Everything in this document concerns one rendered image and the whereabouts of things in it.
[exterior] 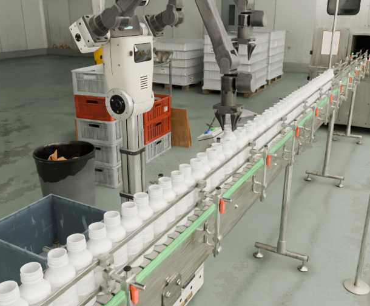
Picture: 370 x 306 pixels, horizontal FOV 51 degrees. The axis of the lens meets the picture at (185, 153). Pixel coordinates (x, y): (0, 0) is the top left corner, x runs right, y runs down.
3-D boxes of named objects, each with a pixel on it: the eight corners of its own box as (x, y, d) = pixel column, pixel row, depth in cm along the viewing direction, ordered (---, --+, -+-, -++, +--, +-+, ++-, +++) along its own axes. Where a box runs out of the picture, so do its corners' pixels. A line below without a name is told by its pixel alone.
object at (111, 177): (115, 189, 376) (114, 167, 368) (80, 182, 391) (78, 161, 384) (146, 167, 429) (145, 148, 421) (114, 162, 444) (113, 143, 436)
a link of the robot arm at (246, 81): (229, 56, 144) (219, 57, 137) (259, 56, 138) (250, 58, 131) (229, 88, 148) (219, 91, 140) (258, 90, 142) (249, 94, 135)
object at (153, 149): (146, 164, 438) (145, 145, 430) (116, 158, 455) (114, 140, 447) (171, 148, 489) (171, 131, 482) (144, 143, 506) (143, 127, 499)
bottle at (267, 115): (270, 149, 184) (272, 115, 178) (256, 148, 185) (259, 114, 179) (270, 145, 189) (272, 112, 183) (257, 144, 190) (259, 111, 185)
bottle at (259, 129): (264, 155, 176) (267, 119, 171) (254, 157, 174) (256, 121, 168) (256, 151, 181) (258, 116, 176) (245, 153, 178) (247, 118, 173)
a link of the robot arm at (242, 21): (241, 12, 182) (236, 12, 177) (255, 11, 179) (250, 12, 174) (240, 27, 184) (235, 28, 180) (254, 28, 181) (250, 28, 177)
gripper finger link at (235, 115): (235, 134, 143) (235, 109, 140) (217, 132, 146) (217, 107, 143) (242, 130, 149) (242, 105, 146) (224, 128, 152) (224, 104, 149)
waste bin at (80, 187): (73, 247, 284) (63, 165, 262) (30, 231, 305) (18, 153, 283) (113, 220, 321) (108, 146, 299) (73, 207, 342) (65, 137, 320)
